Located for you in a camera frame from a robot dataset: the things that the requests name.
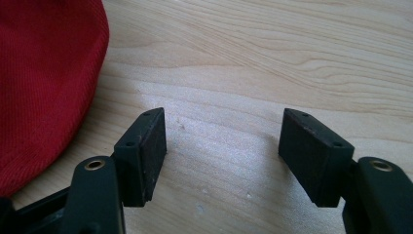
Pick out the red knitted cloth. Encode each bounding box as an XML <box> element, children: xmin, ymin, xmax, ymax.
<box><xmin>0</xmin><ymin>0</ymin><xmax>110</xmax><ymax>198</ymax></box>

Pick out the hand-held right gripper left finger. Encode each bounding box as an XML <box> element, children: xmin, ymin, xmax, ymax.
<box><xmin>61</xmin><ymin>107</ymin><xmax>168</xmax><ymax>234</ymax></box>

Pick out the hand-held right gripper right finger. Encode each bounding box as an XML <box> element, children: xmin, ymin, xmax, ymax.
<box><xmin>278</xmin><ymin>107</ymin><xmax>413</xmax><ymax>234</ymax></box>

